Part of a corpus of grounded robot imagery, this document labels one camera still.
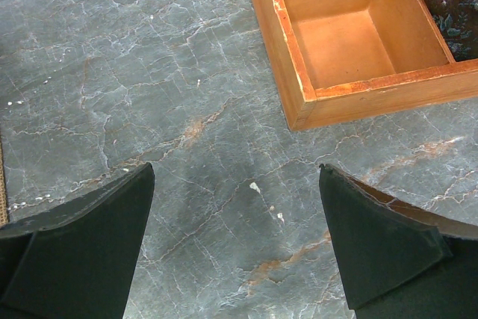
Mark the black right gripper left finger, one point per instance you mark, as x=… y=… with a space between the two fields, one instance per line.
x=77 y=260

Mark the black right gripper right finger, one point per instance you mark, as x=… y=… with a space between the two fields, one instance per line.
x=397 y=260

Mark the orange wooden divided tray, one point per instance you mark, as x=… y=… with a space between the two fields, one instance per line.
x=340 y=60

